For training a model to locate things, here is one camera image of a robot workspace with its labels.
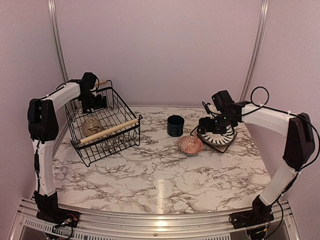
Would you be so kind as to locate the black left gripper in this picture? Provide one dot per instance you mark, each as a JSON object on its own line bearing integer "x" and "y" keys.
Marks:
{"x": 99, "y": 104}

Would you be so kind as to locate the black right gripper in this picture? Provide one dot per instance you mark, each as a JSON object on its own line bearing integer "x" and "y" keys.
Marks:
{"x": 205, "y": 126}

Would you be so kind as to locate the white round plate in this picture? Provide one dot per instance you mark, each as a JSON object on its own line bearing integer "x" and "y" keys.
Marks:
{"x": 229, "y": 131}

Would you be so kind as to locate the beige ceramic bowl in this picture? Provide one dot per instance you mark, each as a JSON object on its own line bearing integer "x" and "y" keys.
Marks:
{"x": 91, "y": 126}

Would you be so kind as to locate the blue white patterned bowl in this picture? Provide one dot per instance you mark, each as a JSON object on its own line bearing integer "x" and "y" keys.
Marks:
{"x": 190, "y": 145}

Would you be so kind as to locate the square floral plate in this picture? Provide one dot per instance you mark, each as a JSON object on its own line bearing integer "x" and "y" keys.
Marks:
{"x": 194, "y": 132}

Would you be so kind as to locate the dark blue mug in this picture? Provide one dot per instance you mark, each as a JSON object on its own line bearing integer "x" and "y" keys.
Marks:
{"x": 175, "y": 125}

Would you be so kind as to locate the black wire dish rack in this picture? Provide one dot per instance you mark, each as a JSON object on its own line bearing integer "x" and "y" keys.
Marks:
{"x": 121, "y": 127}

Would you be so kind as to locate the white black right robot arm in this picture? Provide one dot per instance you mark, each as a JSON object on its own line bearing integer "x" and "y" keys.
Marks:
{"x": 299, "y": 144}

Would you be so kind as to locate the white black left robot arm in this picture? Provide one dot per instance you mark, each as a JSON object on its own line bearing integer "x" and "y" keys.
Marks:
{"x": 43, "y": 127}

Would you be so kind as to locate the aluminium left corner post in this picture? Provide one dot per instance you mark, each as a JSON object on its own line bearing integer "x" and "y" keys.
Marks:
{"x": 57, "y": 39}

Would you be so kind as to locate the aluminium corner post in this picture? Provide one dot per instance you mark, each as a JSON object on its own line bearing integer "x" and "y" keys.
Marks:
{"x": 258, "y": 42}
{"x": 57, "y": 39}

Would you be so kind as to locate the aluminium right corner post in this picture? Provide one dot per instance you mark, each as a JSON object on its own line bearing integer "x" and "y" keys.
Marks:
{"x": 258, "y": 42}

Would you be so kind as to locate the aluminium front frame rail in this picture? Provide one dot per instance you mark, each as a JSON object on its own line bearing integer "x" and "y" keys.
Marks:
{"x": 107, "y": 225}

